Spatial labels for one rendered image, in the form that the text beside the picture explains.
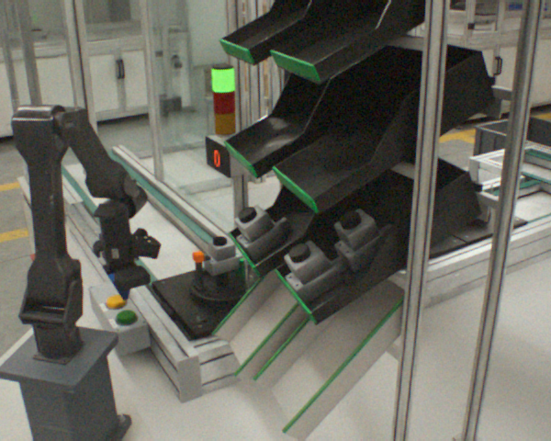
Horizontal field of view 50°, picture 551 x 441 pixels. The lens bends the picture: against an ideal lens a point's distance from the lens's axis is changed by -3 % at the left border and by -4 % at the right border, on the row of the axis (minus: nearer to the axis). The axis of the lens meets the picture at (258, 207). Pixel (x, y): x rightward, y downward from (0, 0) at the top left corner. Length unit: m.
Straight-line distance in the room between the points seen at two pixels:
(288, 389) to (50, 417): 0.39
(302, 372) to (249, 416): 0.22
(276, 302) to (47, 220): 0.42
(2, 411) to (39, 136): 0.59
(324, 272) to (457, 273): 0.73
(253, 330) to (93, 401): 0.30
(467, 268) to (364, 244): 0.73
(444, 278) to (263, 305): 0.54
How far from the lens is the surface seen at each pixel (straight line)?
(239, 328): 1.11
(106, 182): 1.10
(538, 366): 1.37
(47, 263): 0.97
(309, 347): 0.99
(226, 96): 1.37
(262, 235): 0.94
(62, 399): 1.01
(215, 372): 1.20
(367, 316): 0.94
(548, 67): 7.31
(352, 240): 0.83
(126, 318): 1.26
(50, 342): 1.00
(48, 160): 0.92
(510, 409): 1.24
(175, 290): 1.33
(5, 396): 1.32
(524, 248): 1.70
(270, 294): 1.10
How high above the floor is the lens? 1.64
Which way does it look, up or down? 23 degrees down
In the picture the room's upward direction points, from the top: 2 degrees counter-clockwise
